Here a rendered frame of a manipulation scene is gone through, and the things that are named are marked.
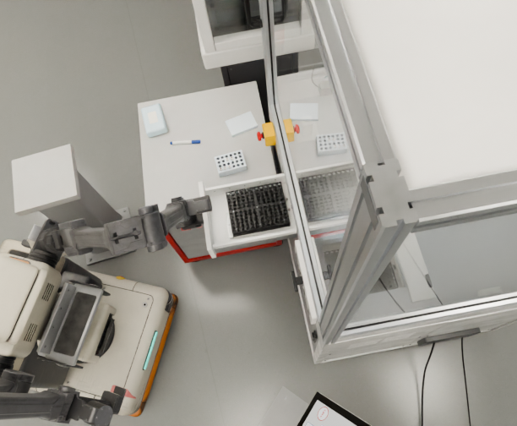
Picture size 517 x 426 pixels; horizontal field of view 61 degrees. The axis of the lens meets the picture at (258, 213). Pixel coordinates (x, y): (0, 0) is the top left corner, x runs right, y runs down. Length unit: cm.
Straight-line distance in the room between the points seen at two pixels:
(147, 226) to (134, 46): 265
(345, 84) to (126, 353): 193
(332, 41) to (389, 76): 9
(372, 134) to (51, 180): 180
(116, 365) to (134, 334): 16
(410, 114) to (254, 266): 204
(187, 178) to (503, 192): 156
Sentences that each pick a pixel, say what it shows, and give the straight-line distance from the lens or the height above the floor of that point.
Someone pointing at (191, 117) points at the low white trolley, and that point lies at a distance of 212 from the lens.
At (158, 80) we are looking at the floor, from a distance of 334.
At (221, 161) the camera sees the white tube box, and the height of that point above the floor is 80.
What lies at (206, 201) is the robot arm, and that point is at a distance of 149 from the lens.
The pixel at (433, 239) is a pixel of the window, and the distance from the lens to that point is 65.
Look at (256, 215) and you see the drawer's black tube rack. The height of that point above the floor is 87.
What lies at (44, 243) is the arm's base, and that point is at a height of 123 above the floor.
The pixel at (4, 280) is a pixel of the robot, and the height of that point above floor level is 137.
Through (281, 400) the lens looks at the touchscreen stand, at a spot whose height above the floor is 3.
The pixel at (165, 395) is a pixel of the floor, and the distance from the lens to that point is 253.
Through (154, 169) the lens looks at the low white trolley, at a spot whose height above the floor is 76.
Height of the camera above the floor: 243
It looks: 66 degrees down
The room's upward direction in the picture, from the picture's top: 11 degrees counter-clockwise
